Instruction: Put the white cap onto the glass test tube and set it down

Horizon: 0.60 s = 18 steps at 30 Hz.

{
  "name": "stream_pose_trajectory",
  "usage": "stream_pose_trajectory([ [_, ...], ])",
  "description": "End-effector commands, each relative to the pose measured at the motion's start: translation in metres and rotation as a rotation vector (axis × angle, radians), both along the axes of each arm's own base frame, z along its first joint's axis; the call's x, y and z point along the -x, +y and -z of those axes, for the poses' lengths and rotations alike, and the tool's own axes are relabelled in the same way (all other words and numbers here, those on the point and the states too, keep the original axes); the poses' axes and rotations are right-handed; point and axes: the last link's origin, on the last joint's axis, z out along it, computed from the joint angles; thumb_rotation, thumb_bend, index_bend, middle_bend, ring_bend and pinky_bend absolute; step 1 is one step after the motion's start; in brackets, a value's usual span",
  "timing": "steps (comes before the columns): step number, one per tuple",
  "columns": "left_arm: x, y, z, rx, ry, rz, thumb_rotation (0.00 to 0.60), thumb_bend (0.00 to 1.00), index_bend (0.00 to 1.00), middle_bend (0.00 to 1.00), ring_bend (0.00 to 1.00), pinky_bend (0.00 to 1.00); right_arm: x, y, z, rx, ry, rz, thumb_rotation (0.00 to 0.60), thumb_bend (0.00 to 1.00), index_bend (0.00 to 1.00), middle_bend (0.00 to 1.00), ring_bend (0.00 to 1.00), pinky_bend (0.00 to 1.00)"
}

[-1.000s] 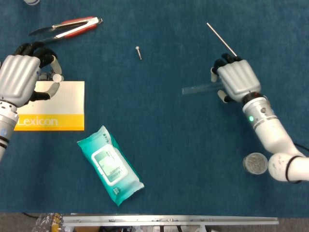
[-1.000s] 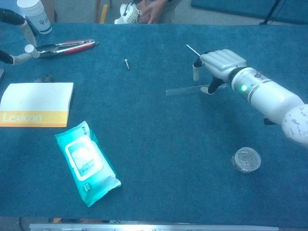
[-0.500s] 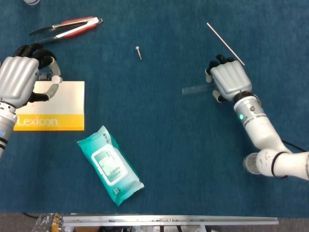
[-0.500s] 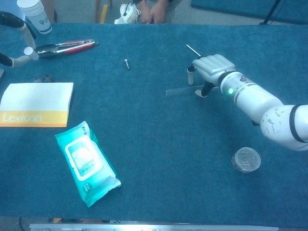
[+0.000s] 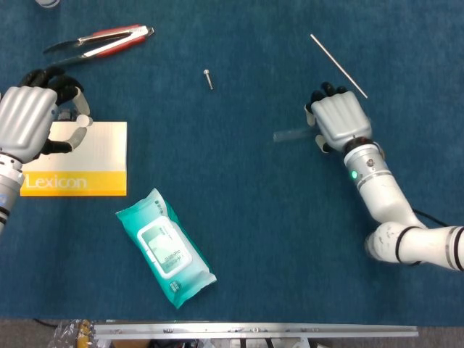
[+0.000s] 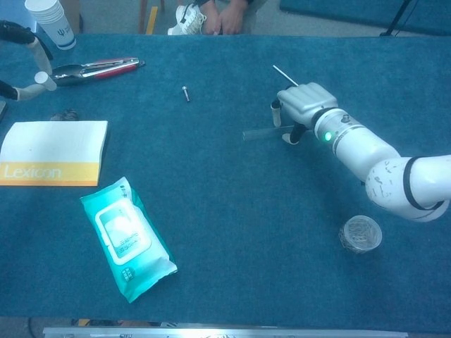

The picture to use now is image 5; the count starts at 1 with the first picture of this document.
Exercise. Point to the thin metal rod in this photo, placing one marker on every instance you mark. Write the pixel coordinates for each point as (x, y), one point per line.
(337, 64)

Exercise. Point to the aluminium rail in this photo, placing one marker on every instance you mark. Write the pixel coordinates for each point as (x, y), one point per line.
(253, 330)

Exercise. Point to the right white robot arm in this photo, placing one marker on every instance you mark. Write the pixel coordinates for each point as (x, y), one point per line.
(384, 199)

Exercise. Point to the white yellow Lexicon book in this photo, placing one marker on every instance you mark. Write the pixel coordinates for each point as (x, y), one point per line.
(98, 159)

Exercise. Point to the small metal bolt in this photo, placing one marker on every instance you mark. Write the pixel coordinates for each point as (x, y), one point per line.
(209, 80)

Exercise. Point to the crumpled clear plastic wrap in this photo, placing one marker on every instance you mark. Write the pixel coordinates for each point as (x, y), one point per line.
(74, 333)

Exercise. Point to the blue table cloth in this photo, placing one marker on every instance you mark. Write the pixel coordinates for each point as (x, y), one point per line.
(235, 181)

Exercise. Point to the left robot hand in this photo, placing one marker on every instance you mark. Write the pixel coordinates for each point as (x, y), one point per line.
(25, 119)

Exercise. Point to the clear glass test tube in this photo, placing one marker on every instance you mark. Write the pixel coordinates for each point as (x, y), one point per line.
(290, 135)

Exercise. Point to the red and steel tongs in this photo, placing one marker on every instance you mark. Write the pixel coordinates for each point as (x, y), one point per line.
(108, 41)

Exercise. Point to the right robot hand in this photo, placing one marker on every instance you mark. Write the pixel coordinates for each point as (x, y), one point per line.
(340, 116)

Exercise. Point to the teal wet wipes pack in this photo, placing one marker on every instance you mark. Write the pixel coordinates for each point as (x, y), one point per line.
(165, 246)

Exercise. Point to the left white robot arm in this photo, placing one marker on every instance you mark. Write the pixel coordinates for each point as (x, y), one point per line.
(9, 181)

